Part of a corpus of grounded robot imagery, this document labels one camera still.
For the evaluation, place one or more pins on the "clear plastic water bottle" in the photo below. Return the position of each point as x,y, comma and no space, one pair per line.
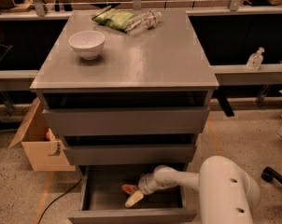
143,22

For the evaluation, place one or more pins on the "green chip bag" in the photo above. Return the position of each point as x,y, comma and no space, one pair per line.
113,18

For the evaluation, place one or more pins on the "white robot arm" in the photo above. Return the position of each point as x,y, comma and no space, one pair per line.
227,193

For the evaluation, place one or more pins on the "grey open bottom drawer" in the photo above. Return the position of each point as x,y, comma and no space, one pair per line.
103,200

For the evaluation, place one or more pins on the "grey drawer cabinet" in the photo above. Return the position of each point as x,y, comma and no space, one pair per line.
164,67

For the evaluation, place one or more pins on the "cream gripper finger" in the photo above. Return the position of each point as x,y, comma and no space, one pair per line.
134,198

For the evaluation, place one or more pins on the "grey middle drawer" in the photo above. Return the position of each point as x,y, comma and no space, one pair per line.
129,154

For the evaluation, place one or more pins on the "black office chair base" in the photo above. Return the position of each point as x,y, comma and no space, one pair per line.
269,175

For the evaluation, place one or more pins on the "grey top drawer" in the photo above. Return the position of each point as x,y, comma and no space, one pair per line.
126,121

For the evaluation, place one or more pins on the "white bowl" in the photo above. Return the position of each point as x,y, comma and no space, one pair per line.
87,44

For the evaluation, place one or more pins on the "cardboard box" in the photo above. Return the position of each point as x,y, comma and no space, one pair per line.
43,150

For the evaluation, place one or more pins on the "clear hand sanitizer bottle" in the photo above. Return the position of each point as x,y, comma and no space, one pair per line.
255,59

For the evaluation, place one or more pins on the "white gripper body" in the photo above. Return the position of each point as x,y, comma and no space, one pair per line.
146,184

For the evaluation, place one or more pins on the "red coke can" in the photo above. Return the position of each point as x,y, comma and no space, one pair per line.
129,188

